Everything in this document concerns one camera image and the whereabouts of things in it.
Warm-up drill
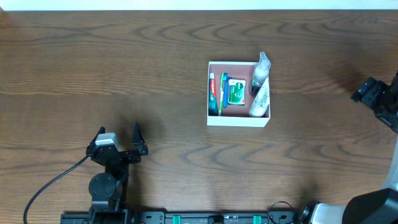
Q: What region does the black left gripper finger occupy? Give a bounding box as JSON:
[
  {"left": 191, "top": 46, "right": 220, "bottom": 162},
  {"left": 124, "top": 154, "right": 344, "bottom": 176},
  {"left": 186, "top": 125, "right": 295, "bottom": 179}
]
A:
[
  {"left": 132, "top": 122, "right": 148, "bottom": 155},
  {"left": 89, "top": 126, "right": 105, "bottom": 146}
]

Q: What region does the teal white toothpaste tube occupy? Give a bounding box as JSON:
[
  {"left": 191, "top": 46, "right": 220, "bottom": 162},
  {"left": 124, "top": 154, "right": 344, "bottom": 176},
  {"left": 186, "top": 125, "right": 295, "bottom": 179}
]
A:
[{"left": 208, "top": 73, "right": 218, "bottom": 116}]

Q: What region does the green white toothbrush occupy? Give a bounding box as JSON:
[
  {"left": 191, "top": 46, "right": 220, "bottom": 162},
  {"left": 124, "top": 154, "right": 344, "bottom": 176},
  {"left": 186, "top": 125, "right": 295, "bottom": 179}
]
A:
[{"left": 218, "top": 72, "right": 228, "bottom": 116}]

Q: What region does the blue disposable razor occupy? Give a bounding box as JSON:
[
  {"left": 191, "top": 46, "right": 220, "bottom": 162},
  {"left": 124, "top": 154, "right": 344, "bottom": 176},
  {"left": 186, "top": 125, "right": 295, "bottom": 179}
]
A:
[{"left": 223, "top": 73, "right": 231, "bottom": 108}]

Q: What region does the green soap bar pack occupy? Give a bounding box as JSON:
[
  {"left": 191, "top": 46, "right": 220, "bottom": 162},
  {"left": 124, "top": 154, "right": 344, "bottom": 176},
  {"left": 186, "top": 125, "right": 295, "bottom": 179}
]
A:
[{"left": 228, "top": 78, "right": 246, "bottom": 106}]

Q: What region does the clear spray bottle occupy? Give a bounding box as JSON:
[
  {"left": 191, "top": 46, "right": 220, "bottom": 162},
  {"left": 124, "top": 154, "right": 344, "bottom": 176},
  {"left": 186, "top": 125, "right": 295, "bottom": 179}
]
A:
[{"left": 249, "top": 52, "right": 271, "bottom": 98}]

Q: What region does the cream lotion tube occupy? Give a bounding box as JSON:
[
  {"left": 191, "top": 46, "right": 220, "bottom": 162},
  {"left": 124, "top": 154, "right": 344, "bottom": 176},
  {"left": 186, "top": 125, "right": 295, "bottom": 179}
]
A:
[{"left": 249, "top": 78, "right": 270, "bottom": 117}]

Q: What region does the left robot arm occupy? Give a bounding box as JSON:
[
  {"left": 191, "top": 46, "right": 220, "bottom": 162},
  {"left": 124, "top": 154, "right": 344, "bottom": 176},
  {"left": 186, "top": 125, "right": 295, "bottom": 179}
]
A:
[{"left": 86, "top": 123, "right": 149, "bottom": 216}]

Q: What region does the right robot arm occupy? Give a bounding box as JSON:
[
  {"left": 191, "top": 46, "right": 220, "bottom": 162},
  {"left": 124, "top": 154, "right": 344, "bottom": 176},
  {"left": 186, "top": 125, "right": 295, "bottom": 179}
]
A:
[{"left": 296, "top": 77, "right": 397, "bottom": 224}]

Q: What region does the white box pink interior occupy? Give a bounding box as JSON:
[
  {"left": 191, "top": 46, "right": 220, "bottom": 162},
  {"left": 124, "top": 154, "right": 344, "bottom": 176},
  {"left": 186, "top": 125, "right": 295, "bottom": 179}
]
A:
[{"left": 206, "top": 62, "right": 271, "bottom": 128}]

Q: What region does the left black cable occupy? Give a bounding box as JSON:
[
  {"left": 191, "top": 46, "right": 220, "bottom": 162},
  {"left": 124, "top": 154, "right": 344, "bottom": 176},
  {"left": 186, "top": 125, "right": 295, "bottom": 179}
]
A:
[{"left": 23, "top": 154, "right": 91, "bottom": 224}]

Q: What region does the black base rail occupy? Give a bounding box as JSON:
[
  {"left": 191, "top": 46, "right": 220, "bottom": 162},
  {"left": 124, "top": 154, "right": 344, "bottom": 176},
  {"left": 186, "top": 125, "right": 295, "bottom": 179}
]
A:
[{"left": 60, "top": 201, "right": 315, "bottom": 224}]

